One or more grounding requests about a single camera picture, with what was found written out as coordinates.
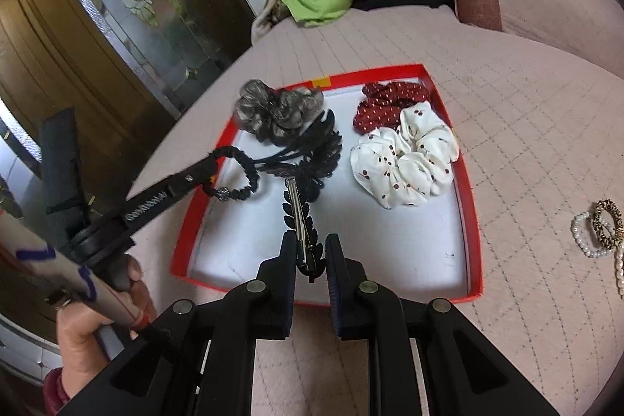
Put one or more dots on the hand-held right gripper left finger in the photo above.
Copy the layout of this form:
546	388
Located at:
280	279

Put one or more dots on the red cardboard box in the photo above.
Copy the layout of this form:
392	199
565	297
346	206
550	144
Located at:
424	260

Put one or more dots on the grey sheer scrunchie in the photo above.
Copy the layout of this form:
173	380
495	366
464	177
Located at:
273	111

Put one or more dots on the pink bolster cushion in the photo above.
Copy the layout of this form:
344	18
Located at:
536	6

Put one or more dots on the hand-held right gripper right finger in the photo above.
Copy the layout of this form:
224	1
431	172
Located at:
336	289

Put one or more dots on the person's dark red garment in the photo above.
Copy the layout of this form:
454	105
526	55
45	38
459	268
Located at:
56	389

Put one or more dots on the black hair claw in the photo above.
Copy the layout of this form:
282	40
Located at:
321	152

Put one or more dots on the wooden door with glass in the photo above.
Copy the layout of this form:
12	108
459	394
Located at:
97	55

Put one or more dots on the person's left hand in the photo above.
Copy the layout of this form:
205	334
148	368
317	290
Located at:
83	338

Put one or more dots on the red dotted scrunchie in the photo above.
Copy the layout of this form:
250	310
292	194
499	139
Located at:
378	111

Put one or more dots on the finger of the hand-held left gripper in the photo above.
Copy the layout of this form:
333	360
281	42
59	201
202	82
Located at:
165	194

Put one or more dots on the black leaf hair clip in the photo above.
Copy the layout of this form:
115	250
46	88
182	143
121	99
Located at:
297	221

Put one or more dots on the white dotted scrunchie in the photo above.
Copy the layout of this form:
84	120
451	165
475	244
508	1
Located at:
414	162

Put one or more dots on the beige plush cloth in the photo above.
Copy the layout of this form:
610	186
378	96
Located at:
265	13

